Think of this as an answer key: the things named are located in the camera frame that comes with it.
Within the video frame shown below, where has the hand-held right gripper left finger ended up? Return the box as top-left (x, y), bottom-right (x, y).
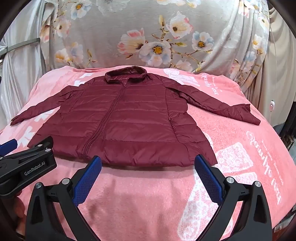
top-left (24, 156), bottom-right (102, 241)

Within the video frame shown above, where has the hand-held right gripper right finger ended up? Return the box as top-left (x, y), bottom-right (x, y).
top-left (195, 154), bottom-right (274, 241)

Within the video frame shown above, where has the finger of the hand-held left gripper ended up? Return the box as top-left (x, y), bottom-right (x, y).
top-left (0, 138), bottom-right (18, 154)
top-left (5, 136), bottom-right (54, 163)

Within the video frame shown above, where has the maroon puffer jacket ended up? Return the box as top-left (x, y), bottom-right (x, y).
top-left (10, 65), bottom-right (261, 168)

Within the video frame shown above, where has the person's left hand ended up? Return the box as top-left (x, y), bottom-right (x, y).
top-left (13, 197), bottom-right (27, 219)

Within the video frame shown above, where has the pink printed blanket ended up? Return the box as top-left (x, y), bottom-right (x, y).
top-left (0, 65), bottom-right (296, 241)

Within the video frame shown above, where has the silver satin curtain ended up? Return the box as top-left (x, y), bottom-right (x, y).
top-left (0, 0), bottom-right (52, 133)

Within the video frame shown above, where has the dark furniture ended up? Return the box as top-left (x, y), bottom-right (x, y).
top-left (279, 100), bottom-right (296, 160)

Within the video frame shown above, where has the beige curtain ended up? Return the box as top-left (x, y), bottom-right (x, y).
top-left (251, 25), bottom-right (296, 130)

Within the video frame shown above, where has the grey floral sheet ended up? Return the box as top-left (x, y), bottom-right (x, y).
top-left (38, 0), bottom-right (271, 80)

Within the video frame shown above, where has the white cable with switch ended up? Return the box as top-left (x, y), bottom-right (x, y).
top-left (268, 14), bottom-right (278, 126)

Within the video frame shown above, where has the grey strap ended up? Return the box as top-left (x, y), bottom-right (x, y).
top-left (6, 38), bottom-right (41, 53)

